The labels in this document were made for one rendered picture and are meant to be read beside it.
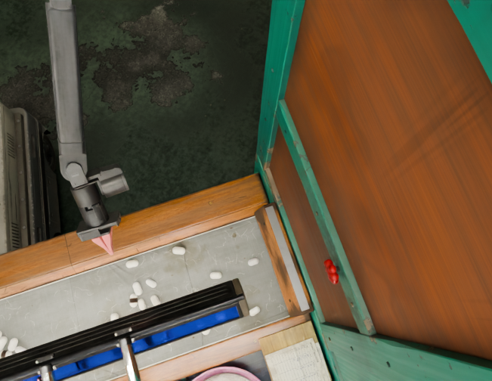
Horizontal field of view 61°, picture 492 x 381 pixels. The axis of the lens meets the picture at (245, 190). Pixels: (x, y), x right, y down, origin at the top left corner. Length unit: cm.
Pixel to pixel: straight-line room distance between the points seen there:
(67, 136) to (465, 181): 83
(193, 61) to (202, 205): 123
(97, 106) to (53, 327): 129
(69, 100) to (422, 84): 78
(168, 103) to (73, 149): 125
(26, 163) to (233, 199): 98
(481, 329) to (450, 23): 25
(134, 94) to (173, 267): 124
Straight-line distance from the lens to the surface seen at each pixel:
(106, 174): 104
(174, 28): 244
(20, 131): 193
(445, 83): 34
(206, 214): 121
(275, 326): 118
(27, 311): 134
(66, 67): 98
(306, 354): 118
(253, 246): 121
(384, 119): 43
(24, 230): 180
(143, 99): 224
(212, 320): 87
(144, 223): 123
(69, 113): 99
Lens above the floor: 194
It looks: 75 degrees down
